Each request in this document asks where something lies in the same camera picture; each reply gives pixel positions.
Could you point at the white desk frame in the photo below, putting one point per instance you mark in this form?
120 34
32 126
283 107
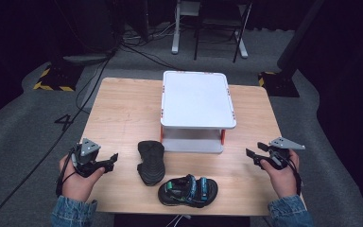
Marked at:
176 38

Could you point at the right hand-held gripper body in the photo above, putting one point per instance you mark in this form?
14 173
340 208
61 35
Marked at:
279 156

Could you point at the white two-tier shoe rack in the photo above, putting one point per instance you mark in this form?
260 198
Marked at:
195 99

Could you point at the black metal chair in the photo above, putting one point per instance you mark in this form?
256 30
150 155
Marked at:
238 31

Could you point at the black sandal sole up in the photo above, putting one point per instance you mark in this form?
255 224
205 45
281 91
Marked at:
151 164

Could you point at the black slanted pole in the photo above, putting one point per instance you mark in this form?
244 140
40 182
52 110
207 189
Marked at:
299 34

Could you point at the person's right hand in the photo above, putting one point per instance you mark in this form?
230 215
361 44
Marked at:
283 183

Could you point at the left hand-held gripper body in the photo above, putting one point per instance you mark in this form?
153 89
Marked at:
86 157

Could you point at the grey round stand base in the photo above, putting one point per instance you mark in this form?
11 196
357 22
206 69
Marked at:
86 59

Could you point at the black base with yellow stripes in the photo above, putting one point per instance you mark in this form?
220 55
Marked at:
58 78
280 85

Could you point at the person's left hand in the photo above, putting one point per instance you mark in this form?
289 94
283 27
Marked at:
75 186

